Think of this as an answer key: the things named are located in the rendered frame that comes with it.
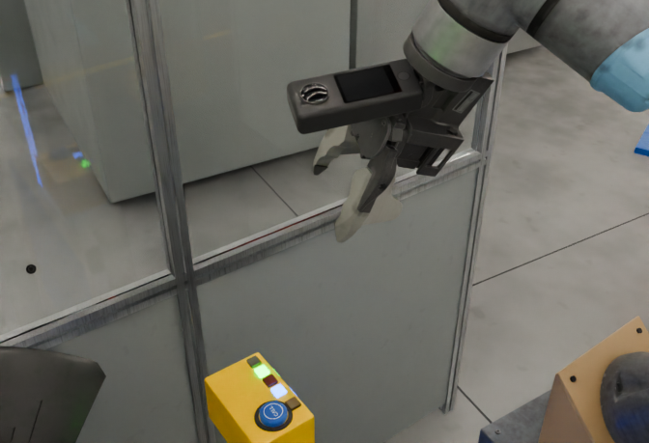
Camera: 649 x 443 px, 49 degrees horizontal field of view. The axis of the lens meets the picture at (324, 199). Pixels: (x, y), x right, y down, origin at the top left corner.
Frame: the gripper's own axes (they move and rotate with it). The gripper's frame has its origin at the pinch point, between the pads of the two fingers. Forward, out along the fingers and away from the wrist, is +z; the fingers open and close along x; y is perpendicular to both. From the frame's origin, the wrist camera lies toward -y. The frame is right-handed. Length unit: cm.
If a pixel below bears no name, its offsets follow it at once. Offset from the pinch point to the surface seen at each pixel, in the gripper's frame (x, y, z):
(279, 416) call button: -4.7, 11.7, 40.3
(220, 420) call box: 0, 7, 50
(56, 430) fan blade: -16.1, -23.8, 16.2
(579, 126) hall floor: 196, 290, 116
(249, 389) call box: 1.7, 10.0, 44.3
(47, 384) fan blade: -12.1, -24.6, 15.3
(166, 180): 43, 2, 44
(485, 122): 66, 84, 34
